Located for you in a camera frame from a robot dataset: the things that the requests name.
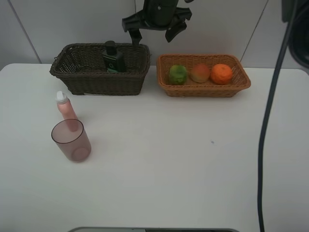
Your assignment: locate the orange mandarin fruit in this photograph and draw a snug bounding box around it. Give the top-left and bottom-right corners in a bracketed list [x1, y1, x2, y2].
[210, 64, 233, 85]

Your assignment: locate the red yellow peach fruit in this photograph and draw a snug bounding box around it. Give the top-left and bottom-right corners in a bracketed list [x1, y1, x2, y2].
[191, 63, 211, 83]

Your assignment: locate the dark brown wicker basket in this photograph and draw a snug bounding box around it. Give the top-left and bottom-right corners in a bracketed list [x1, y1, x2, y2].
[50, 43, 151, 96]

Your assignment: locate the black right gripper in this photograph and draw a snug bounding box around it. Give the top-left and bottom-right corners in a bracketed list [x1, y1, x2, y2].
[122, 6, 192, 46]

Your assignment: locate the grey hanging cable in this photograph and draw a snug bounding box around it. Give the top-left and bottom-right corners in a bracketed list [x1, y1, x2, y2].
[257, 0, 309, 232]

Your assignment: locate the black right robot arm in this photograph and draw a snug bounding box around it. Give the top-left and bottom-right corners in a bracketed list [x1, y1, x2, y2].
[122, 0, 192, 46]

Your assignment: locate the orange wicker basket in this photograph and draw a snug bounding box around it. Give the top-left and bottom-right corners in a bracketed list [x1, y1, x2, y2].
[156, 54, 251, 98]

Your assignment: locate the black rectangular bottle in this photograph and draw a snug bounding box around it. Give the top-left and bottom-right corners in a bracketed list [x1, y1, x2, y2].
[102, 41, 126, 73]

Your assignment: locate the translucent pink plastic cup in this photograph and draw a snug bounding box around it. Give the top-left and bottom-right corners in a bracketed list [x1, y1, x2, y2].
[51, 119, 92, 162]

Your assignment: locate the pink bottle white cap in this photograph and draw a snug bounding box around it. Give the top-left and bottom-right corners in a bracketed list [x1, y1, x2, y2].
[56, 91, 79, 132]

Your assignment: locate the green round fruit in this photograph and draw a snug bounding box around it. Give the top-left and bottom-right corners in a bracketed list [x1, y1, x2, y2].
[169, 65, 188, 85]

